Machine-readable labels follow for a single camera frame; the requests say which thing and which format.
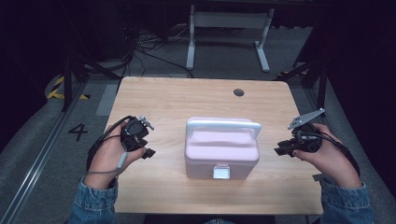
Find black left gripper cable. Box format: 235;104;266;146
86;115;135;173

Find black tripod stand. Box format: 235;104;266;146
59;43;123;114
273;52;332;119

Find person's right hand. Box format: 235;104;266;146
291;122;364;189

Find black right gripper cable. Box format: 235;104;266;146
297;130;361;177

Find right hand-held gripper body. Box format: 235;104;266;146
287;107;326;154

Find white metal stand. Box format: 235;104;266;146
185;4;276;74

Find metal floor rail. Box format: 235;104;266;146
0;81;89;224

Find pink box with white handle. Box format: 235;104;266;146
184;116;262;181

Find yellow black floor tape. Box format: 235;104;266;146
46;76;92;101

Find grey left gripper cable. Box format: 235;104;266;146
86;151;129;175

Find bundle of black floor cables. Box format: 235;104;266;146
122;24;195;79

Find person's left hand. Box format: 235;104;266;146
84;122;148;189

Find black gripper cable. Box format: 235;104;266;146
297;130;361;177
86;115;135;173

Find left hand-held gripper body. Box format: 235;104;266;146
120;115;155;153

